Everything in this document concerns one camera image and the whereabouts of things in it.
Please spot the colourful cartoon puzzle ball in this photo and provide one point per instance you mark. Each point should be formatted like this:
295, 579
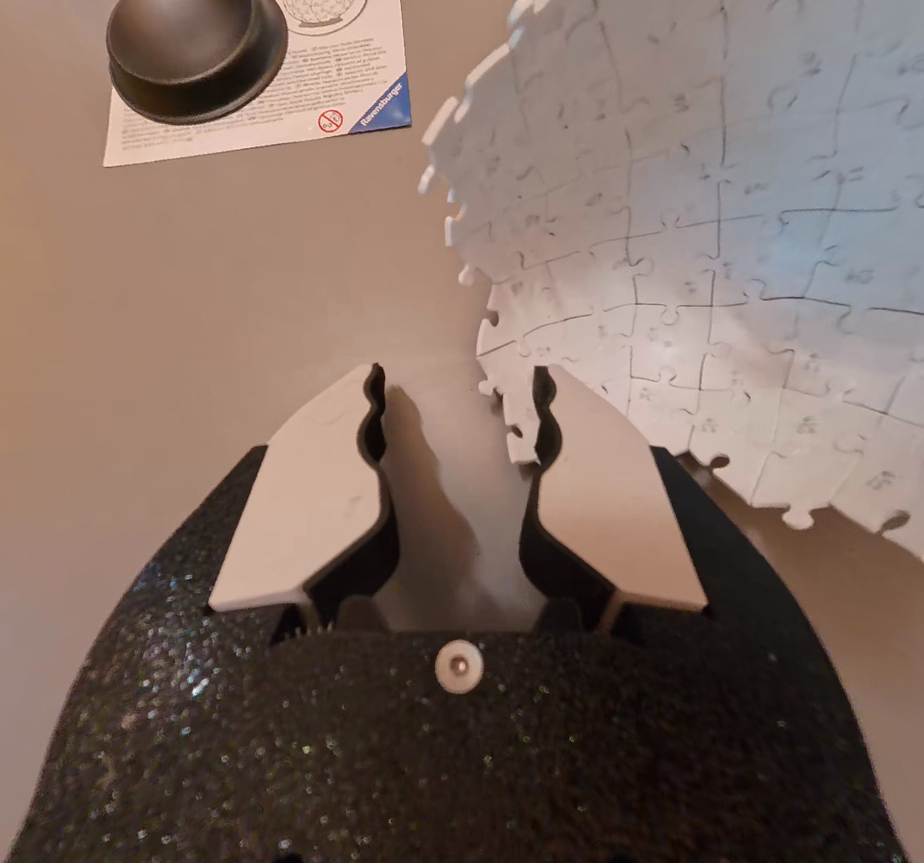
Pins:
722, 227

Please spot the black round ball stand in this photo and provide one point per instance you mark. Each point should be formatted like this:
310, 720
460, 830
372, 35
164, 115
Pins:
188, 40

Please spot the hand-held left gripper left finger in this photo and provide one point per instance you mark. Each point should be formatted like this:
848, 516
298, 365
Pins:
303, 516

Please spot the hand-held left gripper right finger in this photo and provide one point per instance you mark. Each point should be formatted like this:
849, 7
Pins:
621, 524

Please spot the white printed instruction sheet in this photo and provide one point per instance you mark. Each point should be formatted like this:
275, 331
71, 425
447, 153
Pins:
346, 47

